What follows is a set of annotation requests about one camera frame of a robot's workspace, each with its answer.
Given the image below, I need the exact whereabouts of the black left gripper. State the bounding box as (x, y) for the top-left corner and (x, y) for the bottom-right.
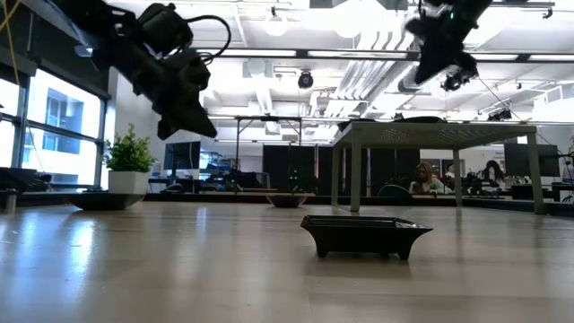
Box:
(127, 48), (219, 141)

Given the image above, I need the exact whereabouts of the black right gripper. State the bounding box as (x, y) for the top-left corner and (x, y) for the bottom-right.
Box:
(404, 6), (472, 85)

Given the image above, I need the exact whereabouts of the wavy leaf-shaped black plate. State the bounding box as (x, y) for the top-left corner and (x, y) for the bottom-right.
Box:
(393, 115), (448, 125)

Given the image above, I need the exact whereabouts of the rounded black plate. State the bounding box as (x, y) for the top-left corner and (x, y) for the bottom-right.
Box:
(65, 191), (146, 213)

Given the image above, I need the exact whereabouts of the oval pointed black plate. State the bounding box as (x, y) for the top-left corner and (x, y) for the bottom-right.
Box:
(265, 192), (311, 209)

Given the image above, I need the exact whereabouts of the small square black plate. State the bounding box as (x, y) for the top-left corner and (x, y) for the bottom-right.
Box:
(299, 214), (434, 262)

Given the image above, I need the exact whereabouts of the black computer monitor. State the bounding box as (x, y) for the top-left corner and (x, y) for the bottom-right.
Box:
(503, 142), (562, 179)
(162, 140), (203, 180)

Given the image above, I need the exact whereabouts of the green plant in white pot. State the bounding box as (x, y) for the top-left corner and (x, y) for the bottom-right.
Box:
(102, 122), (157, 196)

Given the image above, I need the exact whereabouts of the black metal stand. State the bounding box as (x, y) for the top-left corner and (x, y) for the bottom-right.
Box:
(232, 115), (304, 195)

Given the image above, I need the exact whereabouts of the black room divider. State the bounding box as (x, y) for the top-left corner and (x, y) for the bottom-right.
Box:
(262, 144), (421, 197)

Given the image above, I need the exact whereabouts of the round white ceiling lamp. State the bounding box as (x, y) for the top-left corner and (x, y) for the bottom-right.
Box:
(263, 12), (290, 38)

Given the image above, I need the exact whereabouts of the black office chair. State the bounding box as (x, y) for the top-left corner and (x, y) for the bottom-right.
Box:
(377, 184), (413, 199)

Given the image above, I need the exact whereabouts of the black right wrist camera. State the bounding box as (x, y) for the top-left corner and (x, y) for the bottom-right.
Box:
(440, 62), (480, 92)

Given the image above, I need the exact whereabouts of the black overhead frame beam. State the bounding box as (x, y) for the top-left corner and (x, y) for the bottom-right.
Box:
(196, 47), (574, 65)

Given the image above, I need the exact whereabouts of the black aluminium frame rail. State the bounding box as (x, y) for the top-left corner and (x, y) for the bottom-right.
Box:
(38, 190), (467, 208)

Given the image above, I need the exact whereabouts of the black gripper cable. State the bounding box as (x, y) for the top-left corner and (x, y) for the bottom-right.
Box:
(184, 14), (233, 65)

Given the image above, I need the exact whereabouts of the black overhead camera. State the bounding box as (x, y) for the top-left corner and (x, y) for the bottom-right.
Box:
(296, 70), (316, 91)

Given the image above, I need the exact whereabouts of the black window frame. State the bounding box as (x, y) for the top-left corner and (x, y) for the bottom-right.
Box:
(0, 57), (111, 189)

